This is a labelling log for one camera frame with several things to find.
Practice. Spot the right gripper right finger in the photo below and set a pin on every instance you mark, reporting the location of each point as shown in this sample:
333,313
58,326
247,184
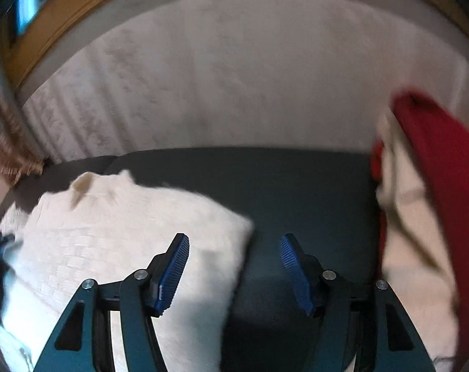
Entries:
354,327

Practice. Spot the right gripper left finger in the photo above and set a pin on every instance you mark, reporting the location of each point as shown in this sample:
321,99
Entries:
82,340

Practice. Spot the white knitted sweater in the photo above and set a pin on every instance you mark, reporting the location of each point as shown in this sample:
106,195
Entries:
106,226

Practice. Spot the beige ribbed sweater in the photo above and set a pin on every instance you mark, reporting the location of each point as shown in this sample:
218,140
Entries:
416,260

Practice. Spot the black sofa seat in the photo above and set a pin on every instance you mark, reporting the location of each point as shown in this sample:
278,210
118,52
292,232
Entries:
327,199

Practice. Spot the brown patterned curtain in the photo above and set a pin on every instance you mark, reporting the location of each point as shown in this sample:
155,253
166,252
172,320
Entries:
19,156

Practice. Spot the dark red sweater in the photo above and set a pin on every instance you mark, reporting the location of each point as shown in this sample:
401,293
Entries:
441,150

